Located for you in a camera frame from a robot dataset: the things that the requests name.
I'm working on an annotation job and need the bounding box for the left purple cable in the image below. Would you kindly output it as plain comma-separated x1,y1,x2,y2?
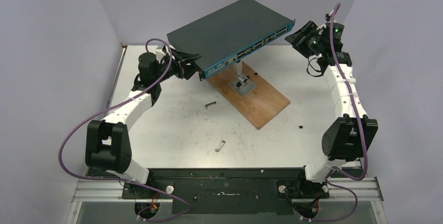
58,39,193,223

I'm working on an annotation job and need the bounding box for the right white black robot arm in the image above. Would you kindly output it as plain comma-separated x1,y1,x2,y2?
285,21,378,197

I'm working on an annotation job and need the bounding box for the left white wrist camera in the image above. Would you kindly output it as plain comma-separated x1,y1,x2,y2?
155,44,168,58

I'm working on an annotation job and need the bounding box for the metal switch mounting stand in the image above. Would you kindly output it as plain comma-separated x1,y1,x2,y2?
229,61,256,97

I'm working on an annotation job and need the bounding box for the aluminium frame rail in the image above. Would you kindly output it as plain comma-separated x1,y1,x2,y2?
72,178,383,203

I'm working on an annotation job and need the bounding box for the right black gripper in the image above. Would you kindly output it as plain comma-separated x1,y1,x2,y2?
284,21,324,57

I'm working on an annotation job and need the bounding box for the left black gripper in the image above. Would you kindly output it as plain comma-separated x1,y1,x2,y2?
154,49,203,84

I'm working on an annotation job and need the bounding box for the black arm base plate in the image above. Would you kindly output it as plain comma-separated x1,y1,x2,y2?
122,168,333,218

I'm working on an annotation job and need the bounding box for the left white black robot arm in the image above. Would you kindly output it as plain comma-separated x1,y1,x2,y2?
85,47,201,198

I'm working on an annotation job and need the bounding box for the wooden base board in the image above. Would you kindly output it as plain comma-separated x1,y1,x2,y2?
207,62,290,130

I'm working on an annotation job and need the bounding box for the teal grey network switch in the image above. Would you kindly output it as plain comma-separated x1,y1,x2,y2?
167,0,295,80

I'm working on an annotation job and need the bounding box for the dark transceiver module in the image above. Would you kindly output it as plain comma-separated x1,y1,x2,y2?
205,101,217,109

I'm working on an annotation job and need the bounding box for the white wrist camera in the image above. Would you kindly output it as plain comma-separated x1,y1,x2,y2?
155,44,168,58
317,11,336,31

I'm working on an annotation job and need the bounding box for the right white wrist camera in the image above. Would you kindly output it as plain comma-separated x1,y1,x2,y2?
317,11,336,31

